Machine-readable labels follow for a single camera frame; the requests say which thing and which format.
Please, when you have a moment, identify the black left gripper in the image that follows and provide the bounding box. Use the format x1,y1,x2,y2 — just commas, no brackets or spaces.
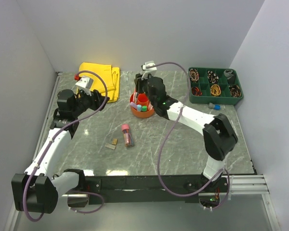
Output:
72,88,110,116

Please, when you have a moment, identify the purple highlighter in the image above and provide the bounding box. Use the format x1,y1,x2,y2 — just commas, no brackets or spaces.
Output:
130,102,137,109

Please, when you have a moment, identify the light blue cap highlighter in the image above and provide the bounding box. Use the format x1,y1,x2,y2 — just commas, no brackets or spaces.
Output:
137,104,142,112

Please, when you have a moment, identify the brown small eraser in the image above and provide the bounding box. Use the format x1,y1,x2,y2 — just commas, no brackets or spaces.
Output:
112,138,118,145

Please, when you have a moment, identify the grey tan eraser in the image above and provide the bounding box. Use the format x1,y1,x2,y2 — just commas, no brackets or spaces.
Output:
105,143,116,150

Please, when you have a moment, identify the pink lid marker tube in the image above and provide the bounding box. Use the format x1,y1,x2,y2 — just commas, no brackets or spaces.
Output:
121,124,134,147

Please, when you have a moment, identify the brown cap white marker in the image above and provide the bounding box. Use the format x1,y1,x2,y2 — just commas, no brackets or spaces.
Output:
148,103,153,110

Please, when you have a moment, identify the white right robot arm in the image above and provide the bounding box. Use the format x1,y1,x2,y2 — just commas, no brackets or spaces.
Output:
134,74,238,192

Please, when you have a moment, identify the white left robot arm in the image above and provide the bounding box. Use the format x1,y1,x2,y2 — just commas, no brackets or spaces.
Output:
11,89,109,222

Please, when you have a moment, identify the orange round pen holder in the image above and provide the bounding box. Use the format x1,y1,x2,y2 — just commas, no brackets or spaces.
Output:
130,92,155,118

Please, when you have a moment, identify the yellow folded cloth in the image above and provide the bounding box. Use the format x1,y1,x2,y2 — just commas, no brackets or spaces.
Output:
74,62,120,103

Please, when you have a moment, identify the green compartment tray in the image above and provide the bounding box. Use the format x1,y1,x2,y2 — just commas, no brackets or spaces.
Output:
188,67,244,105

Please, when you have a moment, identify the black base beam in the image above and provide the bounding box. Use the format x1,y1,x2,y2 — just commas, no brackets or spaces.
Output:
57,174,229,205

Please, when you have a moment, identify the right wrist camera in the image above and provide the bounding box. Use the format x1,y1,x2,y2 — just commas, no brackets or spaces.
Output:
141,61,157,80

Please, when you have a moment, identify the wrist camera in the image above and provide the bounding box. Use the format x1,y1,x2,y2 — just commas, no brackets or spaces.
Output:
141,61,157,80
75,76,93,96

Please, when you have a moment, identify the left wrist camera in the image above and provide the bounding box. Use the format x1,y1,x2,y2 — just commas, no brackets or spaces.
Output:
75,76,93,96

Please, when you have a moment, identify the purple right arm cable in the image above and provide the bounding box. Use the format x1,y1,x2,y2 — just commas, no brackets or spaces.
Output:
156,62,232,212

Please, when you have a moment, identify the aluminium rail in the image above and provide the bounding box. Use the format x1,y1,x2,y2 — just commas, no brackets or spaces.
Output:
14,174,270,198

